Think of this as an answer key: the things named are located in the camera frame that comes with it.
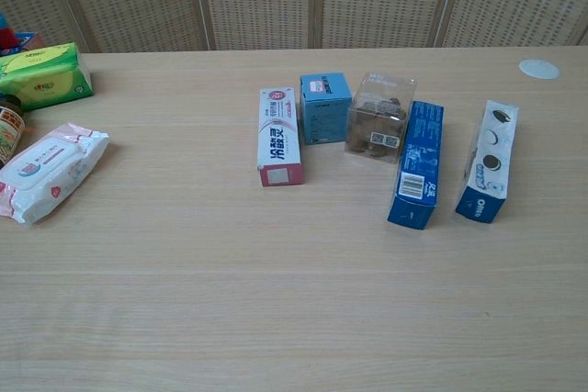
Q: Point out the pink white wet wipes pack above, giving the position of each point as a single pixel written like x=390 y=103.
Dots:
x=50 y=171

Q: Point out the clear bag of cookies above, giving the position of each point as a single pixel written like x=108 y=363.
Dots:
x=376 y=128

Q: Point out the dark tea bottle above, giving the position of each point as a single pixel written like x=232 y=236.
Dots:
x=9 y=130

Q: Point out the green tissue pack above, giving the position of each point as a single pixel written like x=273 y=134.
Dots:
x=41 y=75

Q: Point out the colourful toy blocks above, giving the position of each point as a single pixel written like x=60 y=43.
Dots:
x=5 y=31

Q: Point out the blue Oreo box with barcode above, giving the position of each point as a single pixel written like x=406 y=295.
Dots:
x=415 y=171

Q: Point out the white blue Oreo cookie box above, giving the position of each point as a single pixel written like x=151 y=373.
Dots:
x=487 y=167

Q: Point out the light blue cube box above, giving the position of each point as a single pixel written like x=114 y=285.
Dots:
x=324 y=112

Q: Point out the white round table cap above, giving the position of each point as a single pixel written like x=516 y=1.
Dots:
x=540 y=69

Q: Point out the blue red tissue pack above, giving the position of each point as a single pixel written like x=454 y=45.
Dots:
x=30 y=40

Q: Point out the white printed carton box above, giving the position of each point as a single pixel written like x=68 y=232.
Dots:
x=280 y=135

